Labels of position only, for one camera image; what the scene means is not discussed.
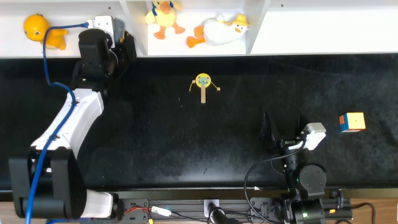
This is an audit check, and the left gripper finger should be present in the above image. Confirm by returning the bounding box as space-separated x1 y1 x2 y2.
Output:
122 30 138 63

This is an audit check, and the yellow rattle drum toy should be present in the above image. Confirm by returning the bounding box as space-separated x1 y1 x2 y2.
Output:
188 73 221 105

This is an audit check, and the white plush duck yellow hat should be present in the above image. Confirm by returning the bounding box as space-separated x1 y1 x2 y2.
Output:
186 13 250 49

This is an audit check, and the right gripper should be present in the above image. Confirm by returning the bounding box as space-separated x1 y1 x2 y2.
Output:
259 112 309 155

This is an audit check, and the many-coloured puzzle cube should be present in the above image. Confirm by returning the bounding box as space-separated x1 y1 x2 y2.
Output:
338 112 366 133

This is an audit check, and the white shelf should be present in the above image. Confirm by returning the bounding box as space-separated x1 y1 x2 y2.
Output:
0 0 398 59

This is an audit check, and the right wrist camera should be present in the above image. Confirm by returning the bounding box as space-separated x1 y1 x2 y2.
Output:
300 122 327 151

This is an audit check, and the yellow rubber duck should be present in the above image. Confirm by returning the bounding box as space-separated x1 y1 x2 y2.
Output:
23 13 69 51

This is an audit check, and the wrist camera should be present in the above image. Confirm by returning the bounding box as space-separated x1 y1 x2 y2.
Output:
86 15 116 48
300 122 327 151

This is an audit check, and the blue cable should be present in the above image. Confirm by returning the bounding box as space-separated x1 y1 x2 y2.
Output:
24 22 90 224

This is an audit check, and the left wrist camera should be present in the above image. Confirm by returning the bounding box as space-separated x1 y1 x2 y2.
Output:
86 15 116 48

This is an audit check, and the mounting rail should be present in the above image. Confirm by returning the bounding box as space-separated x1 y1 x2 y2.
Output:
111 189 377 224

